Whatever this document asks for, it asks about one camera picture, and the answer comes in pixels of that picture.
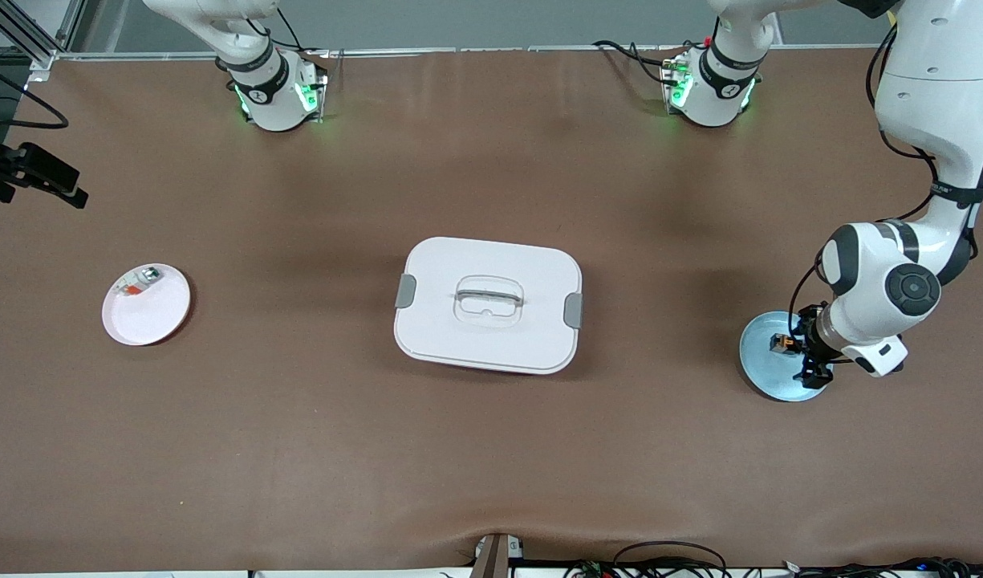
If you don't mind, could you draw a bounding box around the light blue round plate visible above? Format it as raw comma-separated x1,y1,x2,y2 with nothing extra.
738,311,834,402

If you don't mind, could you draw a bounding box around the aluminium frame profile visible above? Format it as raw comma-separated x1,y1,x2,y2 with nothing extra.
0,0,87,81

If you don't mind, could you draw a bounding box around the black arm base cable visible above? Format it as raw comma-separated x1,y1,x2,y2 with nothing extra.
591,39,689,85

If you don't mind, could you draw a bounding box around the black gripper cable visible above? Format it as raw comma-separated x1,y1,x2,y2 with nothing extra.
788,24,981,346
0,64,68,129

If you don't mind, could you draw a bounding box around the pale pink round plate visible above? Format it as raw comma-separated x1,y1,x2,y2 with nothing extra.
102,263,193,347

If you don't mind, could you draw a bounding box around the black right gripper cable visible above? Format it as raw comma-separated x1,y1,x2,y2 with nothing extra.
0,64,68,129

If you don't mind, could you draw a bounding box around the white lidded storage box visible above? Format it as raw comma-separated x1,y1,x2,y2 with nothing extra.
393,236,583,376

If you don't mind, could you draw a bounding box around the grey switch with orange block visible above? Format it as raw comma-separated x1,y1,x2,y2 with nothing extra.
116,267,163,298

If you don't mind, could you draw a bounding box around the silver table edge rail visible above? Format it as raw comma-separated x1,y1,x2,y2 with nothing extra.
54,44,885,62

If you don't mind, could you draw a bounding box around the small white mount bracket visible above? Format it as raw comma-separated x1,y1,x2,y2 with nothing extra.
475,536,526,560

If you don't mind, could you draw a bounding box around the brown camera mount post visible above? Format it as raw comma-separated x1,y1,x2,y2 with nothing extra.
469,532,512,578

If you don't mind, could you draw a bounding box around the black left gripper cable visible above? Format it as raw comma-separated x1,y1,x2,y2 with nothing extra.
788,24,981,346

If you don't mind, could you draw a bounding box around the brown table cover mat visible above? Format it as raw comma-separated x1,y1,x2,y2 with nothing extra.
0,47,983,572

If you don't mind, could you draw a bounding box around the black cable bundle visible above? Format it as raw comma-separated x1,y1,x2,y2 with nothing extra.
563,540,983,578

